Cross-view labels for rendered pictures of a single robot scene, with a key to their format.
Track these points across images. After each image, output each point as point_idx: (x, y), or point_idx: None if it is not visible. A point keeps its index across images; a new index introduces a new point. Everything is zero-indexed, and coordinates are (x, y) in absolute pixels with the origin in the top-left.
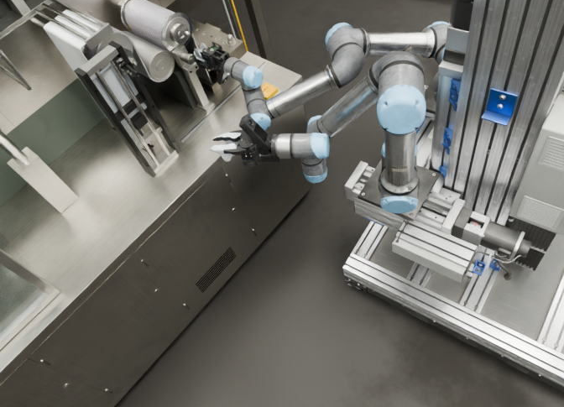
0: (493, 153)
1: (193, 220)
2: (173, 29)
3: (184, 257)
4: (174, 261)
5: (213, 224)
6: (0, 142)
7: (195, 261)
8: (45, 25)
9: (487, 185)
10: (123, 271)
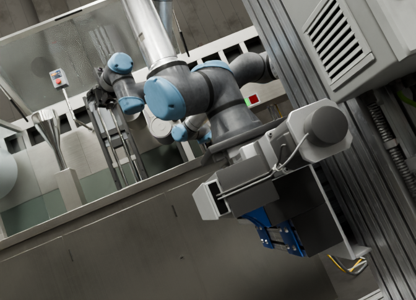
0: (280, 17)
1: (129, 238)
2: None
3: (113, 280)
4: (102, 278)
5: (153, 260)
6: (54, 152)
7: (126, 297)
8: None
9: (316, 85)
10: (50, 249)
